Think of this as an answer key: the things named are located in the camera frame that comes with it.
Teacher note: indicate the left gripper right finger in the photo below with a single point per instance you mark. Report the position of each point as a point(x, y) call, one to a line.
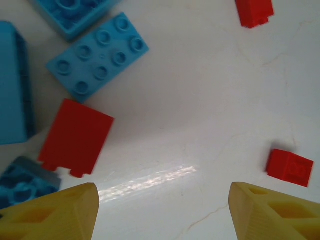
point(275, 220)

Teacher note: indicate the blue two-by-four lego brick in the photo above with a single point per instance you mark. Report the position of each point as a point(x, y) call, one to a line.
point(100, 60)
point(12, 87)
point(82, 21)

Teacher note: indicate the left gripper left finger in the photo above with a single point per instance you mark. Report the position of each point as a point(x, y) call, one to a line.
point(50, 217)

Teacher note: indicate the small blue lego brick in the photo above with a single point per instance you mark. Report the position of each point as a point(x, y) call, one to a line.
point(20, 182)

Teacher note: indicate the red lego brick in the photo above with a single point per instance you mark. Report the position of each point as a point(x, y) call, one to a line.
point(253, 12)
point(287, 167)
point(75, 137)

